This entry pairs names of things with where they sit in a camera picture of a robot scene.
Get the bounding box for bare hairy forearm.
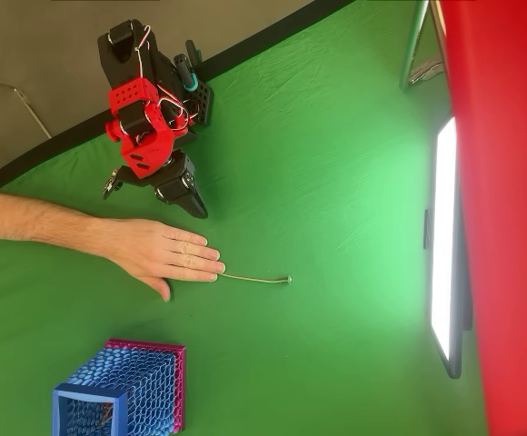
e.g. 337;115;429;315
0;186;100;255

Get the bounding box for blue and pink lattice basket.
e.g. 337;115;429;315
51;337;187;436

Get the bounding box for bare person hand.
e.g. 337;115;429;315
93;217;226;303

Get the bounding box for green cloth with black edge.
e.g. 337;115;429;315
0;0;490;436

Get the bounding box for thin metal rod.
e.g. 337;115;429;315
0;80;54;140

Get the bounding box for black flat light panel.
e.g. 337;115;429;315
423;115;474;381

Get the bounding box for chrome tube stand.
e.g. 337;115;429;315
398;0;449;92

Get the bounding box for large red blurred object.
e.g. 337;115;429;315
437;0;527;436

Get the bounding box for small wrist camera board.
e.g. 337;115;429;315
102;166;126;202

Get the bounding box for screwdriver with teal ring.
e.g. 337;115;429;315
173;53;200;93

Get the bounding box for black screwdriver handle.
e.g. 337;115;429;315
184;39;203;76

